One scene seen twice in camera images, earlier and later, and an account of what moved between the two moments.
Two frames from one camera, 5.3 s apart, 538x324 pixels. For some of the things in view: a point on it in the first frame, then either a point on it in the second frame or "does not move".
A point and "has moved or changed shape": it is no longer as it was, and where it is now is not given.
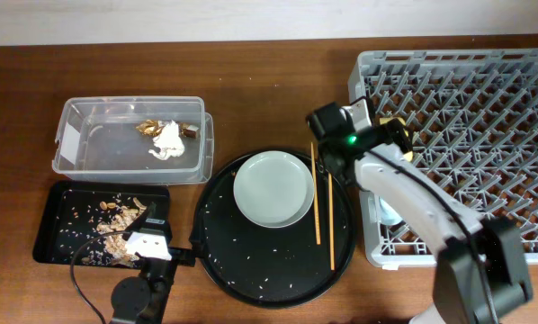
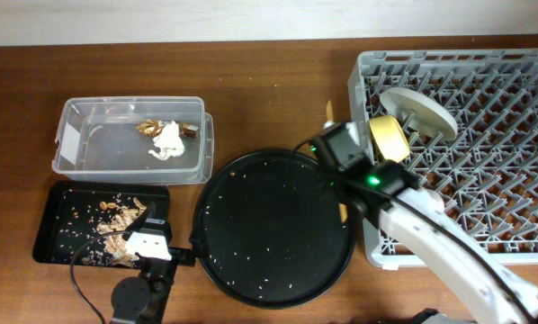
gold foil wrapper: [153, 128] does not move
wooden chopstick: [331, 220] -> [343, 209]
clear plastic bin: [135, 139] does not move
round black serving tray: [272, 267] does not move
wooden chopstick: [315, 191] has moved or changed shape
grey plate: [273, 189] -> [420, 112]
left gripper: [186, 257] does not move
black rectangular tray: [77, 211] does not move
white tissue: [168, 142] does not move
